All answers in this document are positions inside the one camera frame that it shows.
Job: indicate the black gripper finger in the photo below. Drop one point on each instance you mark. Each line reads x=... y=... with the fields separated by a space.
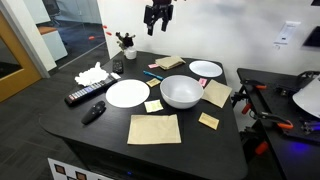
x=151 y=28
x=164 y=24

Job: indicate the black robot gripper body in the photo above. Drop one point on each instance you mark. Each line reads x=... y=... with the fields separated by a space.
x=160 y=9

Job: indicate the blue ballpoint pen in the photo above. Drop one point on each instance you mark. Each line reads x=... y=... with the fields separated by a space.
x=153 y=75

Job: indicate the dark flowers with orange berries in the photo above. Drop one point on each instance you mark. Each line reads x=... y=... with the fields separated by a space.
x=126 y=40

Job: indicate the small white vase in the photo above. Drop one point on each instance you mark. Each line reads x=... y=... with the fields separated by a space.
x=130 y=53

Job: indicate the pink sweetener packet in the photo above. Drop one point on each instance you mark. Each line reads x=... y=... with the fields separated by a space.
x=202 y=82
x=153 y=65

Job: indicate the short black remote control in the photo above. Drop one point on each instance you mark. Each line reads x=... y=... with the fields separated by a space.
x=118 y=66

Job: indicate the small yellow block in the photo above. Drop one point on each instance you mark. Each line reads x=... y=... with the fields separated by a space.
x=153 y=82

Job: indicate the small white packet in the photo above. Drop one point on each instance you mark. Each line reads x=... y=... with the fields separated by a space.
x=115 y=75

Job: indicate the white round plate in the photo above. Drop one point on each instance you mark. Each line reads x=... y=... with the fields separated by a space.
x=205 y=68
x=127 y=93

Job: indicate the light grey round bowl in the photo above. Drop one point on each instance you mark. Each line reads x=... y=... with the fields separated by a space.
x=181 y=91

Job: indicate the crumpled white tissue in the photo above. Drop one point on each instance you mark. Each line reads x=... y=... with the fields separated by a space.
x=91 y=76

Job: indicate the tan napkin right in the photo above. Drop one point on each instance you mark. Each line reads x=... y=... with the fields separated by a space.
x=217 y=93

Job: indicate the long black TV remote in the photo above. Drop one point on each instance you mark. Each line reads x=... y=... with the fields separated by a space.
x=88 y=91

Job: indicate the white cabinet with wooden top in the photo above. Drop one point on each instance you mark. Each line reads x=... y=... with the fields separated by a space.
x=55 y=43

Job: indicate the curved black pointer remote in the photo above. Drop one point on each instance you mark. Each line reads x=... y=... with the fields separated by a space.
x=94 y=112

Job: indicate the beige sponge square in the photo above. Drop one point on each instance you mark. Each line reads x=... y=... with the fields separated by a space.
x=209 y=120

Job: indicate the black orange bar clamp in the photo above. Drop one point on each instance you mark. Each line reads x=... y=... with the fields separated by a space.
x=278 y=120
x=255 y=83

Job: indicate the wooden door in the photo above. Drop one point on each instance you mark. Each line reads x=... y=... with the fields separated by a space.
x=20 y=80

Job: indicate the checkered calibration board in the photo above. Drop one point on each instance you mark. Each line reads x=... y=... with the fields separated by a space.
x=66 y=170

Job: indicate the black perforated side table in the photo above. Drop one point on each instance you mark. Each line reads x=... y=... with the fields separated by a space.
x=293 y=156

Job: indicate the white wall document holder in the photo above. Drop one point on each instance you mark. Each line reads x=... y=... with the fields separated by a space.
x=286 y=33

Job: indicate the black wall screen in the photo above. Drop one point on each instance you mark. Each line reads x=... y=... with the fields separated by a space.
x=313 y=37

